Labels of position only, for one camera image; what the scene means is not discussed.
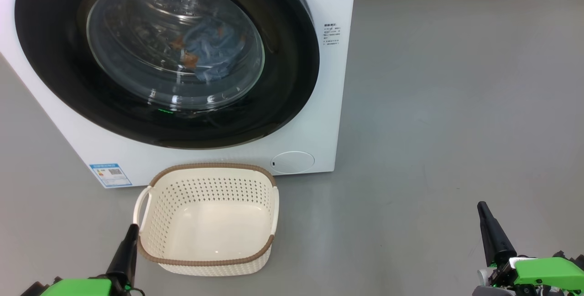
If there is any white front-load washing machine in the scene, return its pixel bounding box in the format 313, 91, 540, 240
0, 0, 358, 189

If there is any black text warning sticker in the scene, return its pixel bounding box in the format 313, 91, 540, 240
323, 24, 341, 46

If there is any blue cartoon print garment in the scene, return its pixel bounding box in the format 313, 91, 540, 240
192, 19, 249, 82

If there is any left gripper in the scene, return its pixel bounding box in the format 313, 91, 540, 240
21, 224, 145, 296

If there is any cream perforated laundry basket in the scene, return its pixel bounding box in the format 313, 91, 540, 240
133, 163, 280, 276

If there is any blue energy label sticker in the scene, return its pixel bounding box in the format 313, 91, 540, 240
89, 163, 133, 188

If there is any washing machine drum with clothes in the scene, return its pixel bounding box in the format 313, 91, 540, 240
91, 0, 263, 105

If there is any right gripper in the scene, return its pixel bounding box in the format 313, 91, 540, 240
472, 201, 584, 296

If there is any round white filter cover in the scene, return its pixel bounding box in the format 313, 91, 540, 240
270, 151, 315, 174

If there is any blue white orange garment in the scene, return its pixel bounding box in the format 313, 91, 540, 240
170, 35, 201, 69

